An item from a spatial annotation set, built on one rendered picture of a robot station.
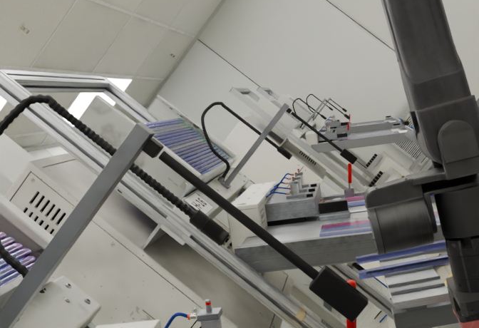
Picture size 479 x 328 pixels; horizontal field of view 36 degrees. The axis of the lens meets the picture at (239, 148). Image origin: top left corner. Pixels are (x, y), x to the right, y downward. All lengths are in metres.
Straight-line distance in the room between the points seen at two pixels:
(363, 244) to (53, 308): 0.89
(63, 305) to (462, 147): 0.50
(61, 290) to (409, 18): 0.53
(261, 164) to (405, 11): 4.50
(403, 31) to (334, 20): 7.55
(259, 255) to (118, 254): 0.33
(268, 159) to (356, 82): 3.21
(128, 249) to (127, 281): 0.07
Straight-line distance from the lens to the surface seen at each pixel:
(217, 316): 0.81
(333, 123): 6.95
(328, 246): 1.66
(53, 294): 0.94
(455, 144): 0.74
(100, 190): 0.63
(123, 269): 1.75
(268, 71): 8.31
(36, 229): 0.97
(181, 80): 8.48
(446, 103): 0.75
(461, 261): 0.78
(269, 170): 5.23
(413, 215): 0.76
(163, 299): 1.74
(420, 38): 0.76
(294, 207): 1.97
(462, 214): 0.76
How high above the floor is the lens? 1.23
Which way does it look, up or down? 4 degrees up
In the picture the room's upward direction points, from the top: 52 degrees counter-clockwise
